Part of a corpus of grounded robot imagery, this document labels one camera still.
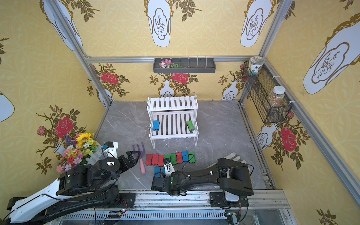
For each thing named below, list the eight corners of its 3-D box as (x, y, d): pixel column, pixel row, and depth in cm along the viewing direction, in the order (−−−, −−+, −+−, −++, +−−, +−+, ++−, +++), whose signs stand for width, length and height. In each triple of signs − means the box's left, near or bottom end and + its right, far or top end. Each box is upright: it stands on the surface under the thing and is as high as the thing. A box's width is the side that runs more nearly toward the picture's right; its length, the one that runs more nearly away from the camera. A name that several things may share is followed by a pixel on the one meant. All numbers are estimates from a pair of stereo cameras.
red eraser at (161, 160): (158, 166, 88) (157, 165, 86) (158, 156, 92) (158, 155, 90) (164, 166, 88) (163, 164, 86) (164, 156, 92) (163, 154, 90)
